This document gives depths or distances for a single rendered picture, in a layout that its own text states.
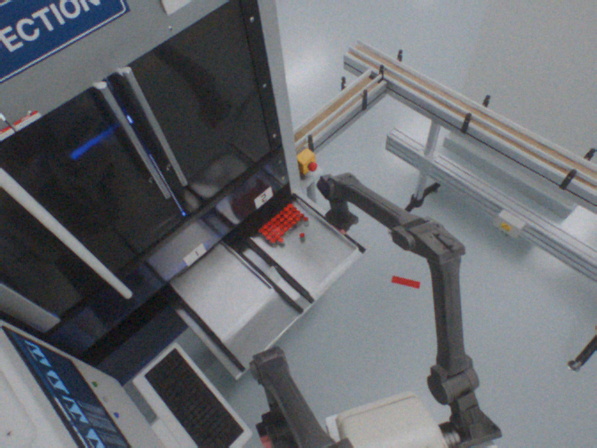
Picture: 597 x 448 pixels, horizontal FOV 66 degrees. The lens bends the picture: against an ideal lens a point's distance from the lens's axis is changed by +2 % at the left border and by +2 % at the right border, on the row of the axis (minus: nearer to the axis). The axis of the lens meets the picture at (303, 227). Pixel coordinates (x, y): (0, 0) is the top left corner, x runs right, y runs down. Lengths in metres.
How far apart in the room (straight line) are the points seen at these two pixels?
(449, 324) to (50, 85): 1.00
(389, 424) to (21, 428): 0.72
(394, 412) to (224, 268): 0.94
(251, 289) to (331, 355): 0.93
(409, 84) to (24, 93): 1.67
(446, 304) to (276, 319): 0.75
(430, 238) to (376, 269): 1.66
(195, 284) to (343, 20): 3.03
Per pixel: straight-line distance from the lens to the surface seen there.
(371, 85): 2.25
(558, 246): 2.41
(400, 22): 4.27
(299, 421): 0.93
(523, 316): 2.79
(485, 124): 2.14
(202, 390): 1.72
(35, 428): 1.08
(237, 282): 1.77
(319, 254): 1.77
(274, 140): 1.62
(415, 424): 1.09
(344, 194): 1.34
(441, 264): 1.06
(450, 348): 1.18
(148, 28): 1.14
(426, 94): 2.26
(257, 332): 1.68
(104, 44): 1.11
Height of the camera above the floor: 2.45
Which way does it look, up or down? 59 degrees down
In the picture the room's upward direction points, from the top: 9 degrees counter-clockwise
